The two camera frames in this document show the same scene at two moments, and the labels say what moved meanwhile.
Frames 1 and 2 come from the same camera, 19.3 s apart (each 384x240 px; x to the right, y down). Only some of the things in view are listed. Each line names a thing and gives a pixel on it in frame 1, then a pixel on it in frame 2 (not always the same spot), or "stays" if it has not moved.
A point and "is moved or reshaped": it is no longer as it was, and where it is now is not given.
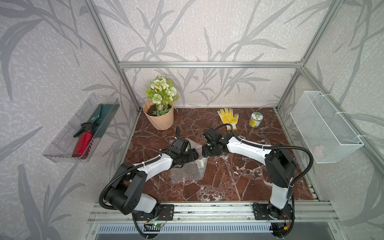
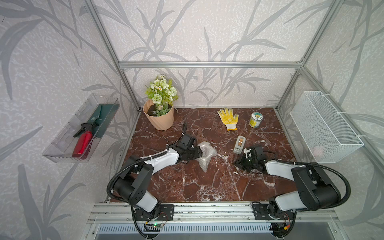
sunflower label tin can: x=256 y=118 stays
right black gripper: x=204 y=153 to x=239 y=162
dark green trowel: x=103 y=116 stays
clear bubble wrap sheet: x=192 y=171 is moved or reshaped
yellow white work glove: x=227 y=117 stays
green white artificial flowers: x=162 y=94 stays
